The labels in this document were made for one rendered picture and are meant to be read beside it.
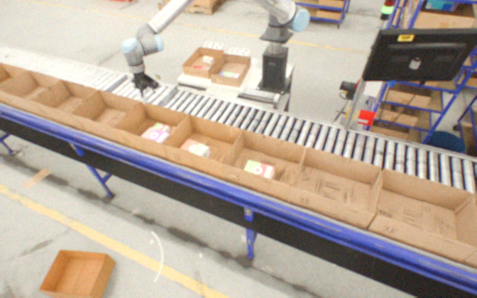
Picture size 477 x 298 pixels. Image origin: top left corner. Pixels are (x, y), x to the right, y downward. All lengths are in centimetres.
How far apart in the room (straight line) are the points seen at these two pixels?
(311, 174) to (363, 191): 29
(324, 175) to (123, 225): 180
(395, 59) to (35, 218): 309
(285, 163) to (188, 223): 118
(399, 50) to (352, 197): 80
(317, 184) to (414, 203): 50
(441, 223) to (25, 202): 330
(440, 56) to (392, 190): 74
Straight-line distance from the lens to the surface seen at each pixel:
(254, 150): 176
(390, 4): 174
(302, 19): 207
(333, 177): 170
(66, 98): 267
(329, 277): 238
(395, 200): 172
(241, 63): 284
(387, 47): 169
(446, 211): 181
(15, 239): 317
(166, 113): 196
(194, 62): 294
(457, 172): 223
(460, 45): 183
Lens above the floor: 221
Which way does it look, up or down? 47 degrees down
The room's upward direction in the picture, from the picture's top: 4 degrees counter-clockwise
